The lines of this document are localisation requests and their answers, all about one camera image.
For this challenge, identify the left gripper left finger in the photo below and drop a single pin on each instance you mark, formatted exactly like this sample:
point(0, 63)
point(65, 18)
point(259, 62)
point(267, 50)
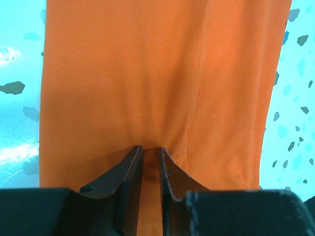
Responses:
point(107, 206)

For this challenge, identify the orange t-shirt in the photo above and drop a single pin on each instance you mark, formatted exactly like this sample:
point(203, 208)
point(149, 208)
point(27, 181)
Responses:
point(192, 76)

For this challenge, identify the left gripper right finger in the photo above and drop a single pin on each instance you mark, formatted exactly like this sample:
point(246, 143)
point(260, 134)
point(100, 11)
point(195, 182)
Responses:
point(190, 209)

